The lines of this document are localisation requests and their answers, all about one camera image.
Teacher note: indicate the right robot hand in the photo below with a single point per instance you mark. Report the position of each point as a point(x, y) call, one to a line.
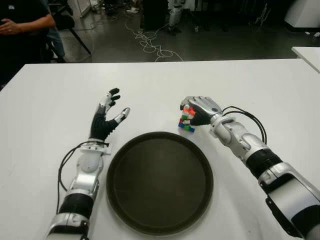
point(206, 107)

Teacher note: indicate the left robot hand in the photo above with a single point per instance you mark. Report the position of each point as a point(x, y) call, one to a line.
point(101, 126)

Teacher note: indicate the multicoloured Rubik's cube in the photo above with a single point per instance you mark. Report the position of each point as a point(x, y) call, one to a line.
point(186, 127)

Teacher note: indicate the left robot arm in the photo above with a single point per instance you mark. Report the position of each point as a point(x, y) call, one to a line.
point(86, 177)

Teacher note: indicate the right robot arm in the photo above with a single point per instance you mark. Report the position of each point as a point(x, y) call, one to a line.
point(250, 142)

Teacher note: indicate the dark brown round plate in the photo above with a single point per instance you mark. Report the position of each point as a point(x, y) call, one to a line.
point(160, 180)

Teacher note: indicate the humanoid robot legs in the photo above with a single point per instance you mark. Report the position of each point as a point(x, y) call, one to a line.
point(173, 15)

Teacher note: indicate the black cabinet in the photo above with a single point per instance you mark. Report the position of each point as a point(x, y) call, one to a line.
point(155, 15)

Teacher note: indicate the folded metal stand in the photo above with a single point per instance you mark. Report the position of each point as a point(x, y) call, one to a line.
point(262, 15)

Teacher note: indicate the black chair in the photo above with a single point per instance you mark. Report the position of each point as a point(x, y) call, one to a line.
point(66, 22)

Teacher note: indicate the white side table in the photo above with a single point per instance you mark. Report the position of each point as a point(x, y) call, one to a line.
point(310, 55)

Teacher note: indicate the white power strip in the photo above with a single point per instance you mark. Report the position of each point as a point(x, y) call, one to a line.
point(132, 10)

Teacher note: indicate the white shelf cabinet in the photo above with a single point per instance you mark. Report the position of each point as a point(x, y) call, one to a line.
point(82, 7)

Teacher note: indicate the person in black shirt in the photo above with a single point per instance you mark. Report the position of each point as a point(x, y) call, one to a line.
point(30, 25)

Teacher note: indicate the small white floor object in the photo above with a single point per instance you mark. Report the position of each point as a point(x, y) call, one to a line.
point(313, 33)

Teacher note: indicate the white machine housing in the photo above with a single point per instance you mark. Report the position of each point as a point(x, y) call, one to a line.
point(305, 12)

